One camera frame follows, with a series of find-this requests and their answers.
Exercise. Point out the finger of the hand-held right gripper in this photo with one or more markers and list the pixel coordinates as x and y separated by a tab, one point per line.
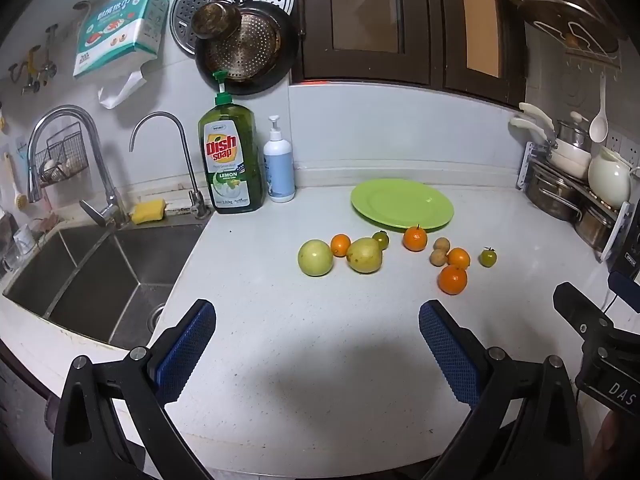
580	312
627	291

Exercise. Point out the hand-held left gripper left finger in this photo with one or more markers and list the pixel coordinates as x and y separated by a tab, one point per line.
186	347

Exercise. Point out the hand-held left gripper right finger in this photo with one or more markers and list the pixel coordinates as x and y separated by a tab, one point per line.
450	355

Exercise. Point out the large orange tangerine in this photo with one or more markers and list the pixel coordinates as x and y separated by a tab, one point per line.
415	239
453	280

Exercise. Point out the brown longan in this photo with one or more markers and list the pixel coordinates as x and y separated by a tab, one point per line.
437	258
441	244

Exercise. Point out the small orange tangerine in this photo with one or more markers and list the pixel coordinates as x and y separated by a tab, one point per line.
340	245
459	257

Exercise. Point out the green tomato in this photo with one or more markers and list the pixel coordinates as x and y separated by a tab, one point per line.
381	240
488	258

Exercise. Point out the pear-shaped yellow-green guava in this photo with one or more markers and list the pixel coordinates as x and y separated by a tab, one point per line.
365	256

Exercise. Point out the round pale green guava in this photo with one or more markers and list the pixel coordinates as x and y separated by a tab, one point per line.
315	258

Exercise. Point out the green plate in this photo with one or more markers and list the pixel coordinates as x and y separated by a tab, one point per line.
402	204

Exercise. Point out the black appliance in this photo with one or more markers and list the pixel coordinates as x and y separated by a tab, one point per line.
627	255

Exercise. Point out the metal pot rack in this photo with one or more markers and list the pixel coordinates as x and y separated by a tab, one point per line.
617	232

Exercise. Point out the steel pot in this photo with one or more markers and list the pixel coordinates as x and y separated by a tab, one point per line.
595	227
552	195

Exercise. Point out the steel double sink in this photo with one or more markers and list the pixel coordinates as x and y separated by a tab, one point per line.
100	280

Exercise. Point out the white ceramic jug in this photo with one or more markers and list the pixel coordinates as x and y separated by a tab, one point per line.
607	177

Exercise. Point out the yellow sponge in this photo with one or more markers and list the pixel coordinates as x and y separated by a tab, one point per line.
148	211

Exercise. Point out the white ladle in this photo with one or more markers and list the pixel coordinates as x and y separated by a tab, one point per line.
598	127

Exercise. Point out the glass pot lid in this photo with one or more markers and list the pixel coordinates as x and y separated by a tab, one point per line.
575	132

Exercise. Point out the thin gooseneck faucet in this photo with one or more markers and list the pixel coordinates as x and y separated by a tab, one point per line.
187	160

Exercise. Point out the green dish soap bottle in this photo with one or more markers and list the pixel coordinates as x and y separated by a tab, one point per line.
231	160

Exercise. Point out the white pump bottle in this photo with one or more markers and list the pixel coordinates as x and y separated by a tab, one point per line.
278	170

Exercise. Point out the large steel kitchen faucet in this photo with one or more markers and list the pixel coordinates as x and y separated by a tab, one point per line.
95	155

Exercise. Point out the yellow dish brush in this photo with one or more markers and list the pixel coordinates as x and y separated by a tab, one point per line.
19	195

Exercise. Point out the metal strainer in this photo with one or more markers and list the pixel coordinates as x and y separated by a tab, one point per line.
250	47

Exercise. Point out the dark wooden cabinet door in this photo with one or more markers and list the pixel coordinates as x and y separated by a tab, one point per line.
480	20
365	10

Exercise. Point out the black frying pan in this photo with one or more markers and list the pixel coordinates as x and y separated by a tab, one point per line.
287	45

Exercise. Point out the small copper pot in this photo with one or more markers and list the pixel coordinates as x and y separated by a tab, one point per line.
216	20

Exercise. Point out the paper towel pack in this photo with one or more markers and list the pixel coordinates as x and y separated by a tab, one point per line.
120	25

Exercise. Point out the wall power outlet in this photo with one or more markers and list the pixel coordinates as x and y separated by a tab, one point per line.
627	147

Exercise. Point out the wall rack with lids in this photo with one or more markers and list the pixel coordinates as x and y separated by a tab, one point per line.
555	20

